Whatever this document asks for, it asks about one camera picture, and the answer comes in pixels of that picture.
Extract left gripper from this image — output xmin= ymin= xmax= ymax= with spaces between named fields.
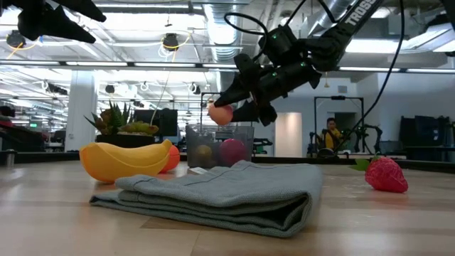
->
xmin=0 ymin=0 xmax=107 ymax=44

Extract red toy strawberry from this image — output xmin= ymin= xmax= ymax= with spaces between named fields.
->
xmin=350 ymin=155 xmax=410 ymax=194

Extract yellow toy banana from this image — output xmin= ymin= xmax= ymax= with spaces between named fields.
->
xmin=78 ymin=139 xmax=173 ymax=184

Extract long ceiling light strip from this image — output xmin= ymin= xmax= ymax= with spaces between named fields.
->
xmin=0 ymin=59 xmax=455 ymax=74

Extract magenta toy fruit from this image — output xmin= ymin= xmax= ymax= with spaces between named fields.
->
xmin=218 ymin=138 xmax=245 ymax=167

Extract succulent plant in black pot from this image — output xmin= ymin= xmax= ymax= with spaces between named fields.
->
xmin=84 ymin=101 xmax=160 ymax=149

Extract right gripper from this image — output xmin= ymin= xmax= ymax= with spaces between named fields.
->
xmin=213 ymin=60 xmax=323 ymax=127

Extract black ceiling cord reel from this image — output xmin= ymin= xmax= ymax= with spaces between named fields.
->
xmin=6 ymin=29 xmax=28 ymax=49
xmin=162 ymin=32 xmax=181 ymax=52

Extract orange toy orange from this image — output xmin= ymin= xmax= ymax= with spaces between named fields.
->
xmin=159 ymin=144 xmax=181 ymax=174

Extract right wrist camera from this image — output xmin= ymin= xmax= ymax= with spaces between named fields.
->
xmin=233 ymin=53 xmax=262 ymax=90

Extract white pillar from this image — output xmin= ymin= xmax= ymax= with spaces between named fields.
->
xmin=65 ymin=70 xmax=97 ymax=153

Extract grey translucent tupperware container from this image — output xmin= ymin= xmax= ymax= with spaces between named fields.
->
xmin=185 ymin=123 xmax=255 ymax=169

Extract grey folded towel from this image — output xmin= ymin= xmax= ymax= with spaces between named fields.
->
xmin=88 ymin=159 xmax=324 ymax=239

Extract black cabinets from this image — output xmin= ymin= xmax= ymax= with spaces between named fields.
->
xmin=400 ymin=114 xmax=455 ymax=161

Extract yellow toy lemon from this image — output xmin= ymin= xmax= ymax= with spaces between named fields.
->
xmin=194 ymin=144 xmax=214 ymax=161

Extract white door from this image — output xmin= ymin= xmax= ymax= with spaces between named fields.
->
xmin=274 ymin=111 xmax=304 ymax=158

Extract person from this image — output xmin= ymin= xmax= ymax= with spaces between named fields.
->
xmin=321 ymin=117 xmax=343 ymax=151
xmin=0 ymin=105 xmax=16 ymax=128

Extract silver metal post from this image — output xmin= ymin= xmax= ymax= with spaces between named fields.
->
xmin=4 ymin=149 xmax=18 ymax=167

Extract black background monitor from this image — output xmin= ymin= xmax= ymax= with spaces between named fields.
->
xmin=133 ymin=109 xmax=178 ymax=138

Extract pink toy peach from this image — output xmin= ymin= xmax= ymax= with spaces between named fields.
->
xmin=207 ymin=102 xmax=235 ymax=127

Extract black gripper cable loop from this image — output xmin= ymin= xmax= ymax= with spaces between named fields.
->
xmin=223 ymin=12 xmax=270 ymax=62

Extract silver ventilation duct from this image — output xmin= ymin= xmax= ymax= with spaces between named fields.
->
xmin=203 ymin=0 xmax=245 ymax=107

